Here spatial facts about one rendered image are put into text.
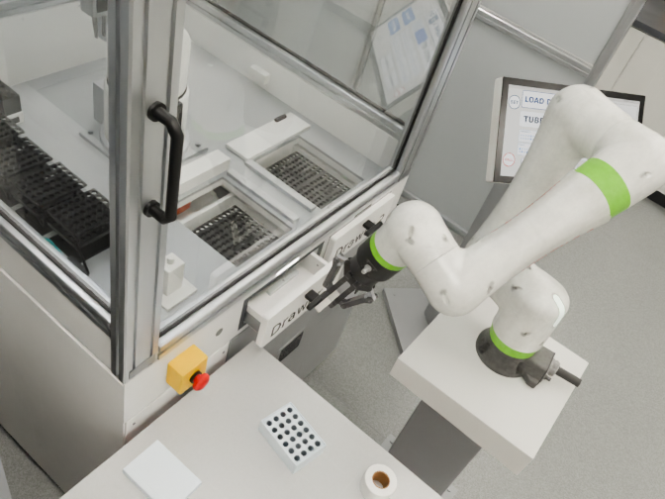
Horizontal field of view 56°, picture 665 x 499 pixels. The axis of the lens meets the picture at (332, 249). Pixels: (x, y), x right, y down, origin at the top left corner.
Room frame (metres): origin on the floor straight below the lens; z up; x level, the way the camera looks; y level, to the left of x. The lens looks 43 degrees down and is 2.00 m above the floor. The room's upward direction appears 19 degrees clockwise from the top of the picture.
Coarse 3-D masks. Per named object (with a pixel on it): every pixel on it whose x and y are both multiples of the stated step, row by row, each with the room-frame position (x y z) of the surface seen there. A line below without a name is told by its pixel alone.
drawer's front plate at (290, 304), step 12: (312, 276) 1.02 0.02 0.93; (324, 276) 1.04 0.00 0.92; (336, 276) 1.11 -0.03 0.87; (300, 288) 0.97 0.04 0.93; (312, 288) 1.00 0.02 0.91; (324, 288) 1.06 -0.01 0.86; (288, 300) 0.93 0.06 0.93; (300, 300) 0.96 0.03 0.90; (276, 312) 0.88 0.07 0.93; (288, 312) 0.93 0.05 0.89; (300, 312) 0.98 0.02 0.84; (264, 324) 0.86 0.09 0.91; (276, 324) 0.89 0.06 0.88; (288, 324) 0.94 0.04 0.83; (264, 336) 0.86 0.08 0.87
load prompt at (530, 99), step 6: (522, 90) 1.79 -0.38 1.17; (528, 90) 1.80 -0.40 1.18; (522, 96) 1.78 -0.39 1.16; (528, 96) 1.79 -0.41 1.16; (534, 96) 1.80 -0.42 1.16; (540, 96) 1.81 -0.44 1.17; (546, 96) 1.82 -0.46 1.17; (552, 96) 1.83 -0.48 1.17; (522, 102) 1.77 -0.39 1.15; (528, 102) 1.78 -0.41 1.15; (534, 102) 1.79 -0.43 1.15; (540, 102) 1.80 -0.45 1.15; (546, 102) 1.81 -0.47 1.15; (534, 108) 1.78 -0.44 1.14; (540, 108) 1.79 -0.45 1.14
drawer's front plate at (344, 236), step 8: (384, 200) 1.39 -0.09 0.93; (392, 200) 1.42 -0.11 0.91; (376, 208) 1.34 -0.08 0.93; (384, 208) 1.39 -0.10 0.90; (360, 216) 1.29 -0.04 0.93; (368, 216) 1.30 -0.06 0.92; (376, 216) 1.35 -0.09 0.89; (384, 216) 1.41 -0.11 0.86; (352, 224) 1.25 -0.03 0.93; (360, 224) 1.27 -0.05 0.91; (336, 232) 1.20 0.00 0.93; (344, 232) 1.21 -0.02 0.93; (352, 232) 1.24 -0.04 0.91; (360, 232) 1.29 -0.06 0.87; (336, 240) 1.17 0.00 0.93; (344, 240) 1.21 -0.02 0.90; (360, 240) 1.31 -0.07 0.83; (328, 248) 1.17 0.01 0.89; (336, 248) 1.19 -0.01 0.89; (328, 256) 1.17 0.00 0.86
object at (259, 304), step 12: (312, 252) 1.13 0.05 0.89; (300, 264) 1.13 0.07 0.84; (312, 264) 1.12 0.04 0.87; (324, 264) 1.11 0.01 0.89; (300, 276) 1.09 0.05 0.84; (264, 288) 1.02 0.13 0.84; (288, 288) 1.04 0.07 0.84; (252, 300) 0.97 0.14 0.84; (264, 300) 0.98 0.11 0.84; (276, 300) 0.99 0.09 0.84; (252, 312) 0.90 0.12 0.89; (264, 312) 0.95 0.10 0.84; (252, 324) 0.89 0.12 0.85
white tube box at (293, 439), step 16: (272, 416) 0.72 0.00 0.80; (288, 416) 0.73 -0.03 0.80; (272, 432) 0.68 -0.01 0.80; (288, 432) 0.70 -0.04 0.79; (304, 432) 0.71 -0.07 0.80; (272, 448) 0.67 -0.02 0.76; (288, 448) 0.66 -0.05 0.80; (304, 448) 0.67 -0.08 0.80; (320, 448) 0.68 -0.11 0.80; (288, 464) 0.64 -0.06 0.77; (304, 464) 0.65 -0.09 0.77
